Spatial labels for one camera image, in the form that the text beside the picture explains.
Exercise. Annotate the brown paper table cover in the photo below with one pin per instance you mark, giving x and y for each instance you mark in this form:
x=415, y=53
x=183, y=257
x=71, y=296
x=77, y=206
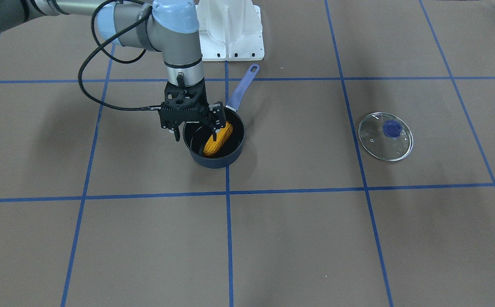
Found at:
x=104, y=208

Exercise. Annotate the yellow corn cob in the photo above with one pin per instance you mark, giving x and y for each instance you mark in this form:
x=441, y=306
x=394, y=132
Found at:
x=214, y=145

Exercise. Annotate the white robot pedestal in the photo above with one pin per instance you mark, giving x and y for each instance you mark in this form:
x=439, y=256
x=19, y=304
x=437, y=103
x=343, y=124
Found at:
x=230, y=30

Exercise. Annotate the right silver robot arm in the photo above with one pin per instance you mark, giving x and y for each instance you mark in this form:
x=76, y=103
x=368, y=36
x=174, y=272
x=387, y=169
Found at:
x=170, y=27

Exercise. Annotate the glass pot lid blue knob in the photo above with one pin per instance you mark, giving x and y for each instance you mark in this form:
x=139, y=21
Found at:
x=385, y=136

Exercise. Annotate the dark blue saucepan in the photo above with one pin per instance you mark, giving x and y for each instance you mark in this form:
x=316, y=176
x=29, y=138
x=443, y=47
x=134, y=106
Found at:
x=223, y=149

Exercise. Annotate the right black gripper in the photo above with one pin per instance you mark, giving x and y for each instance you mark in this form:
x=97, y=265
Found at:
x=216, y=120

